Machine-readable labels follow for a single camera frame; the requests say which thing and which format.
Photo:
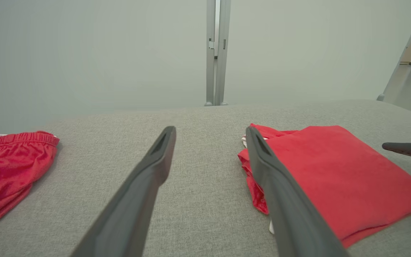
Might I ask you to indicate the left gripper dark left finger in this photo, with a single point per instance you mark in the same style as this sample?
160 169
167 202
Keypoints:
130 207

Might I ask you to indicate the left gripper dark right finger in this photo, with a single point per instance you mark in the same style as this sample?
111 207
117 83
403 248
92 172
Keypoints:
291 214

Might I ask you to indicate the red t-shirt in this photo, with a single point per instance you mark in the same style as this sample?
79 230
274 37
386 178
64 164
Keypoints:
344 171

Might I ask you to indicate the red shorts with white stripes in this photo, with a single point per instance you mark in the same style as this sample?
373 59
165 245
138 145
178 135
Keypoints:
9 171

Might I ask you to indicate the grey partition post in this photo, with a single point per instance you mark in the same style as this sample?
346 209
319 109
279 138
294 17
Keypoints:
210 71
222 71
409 46

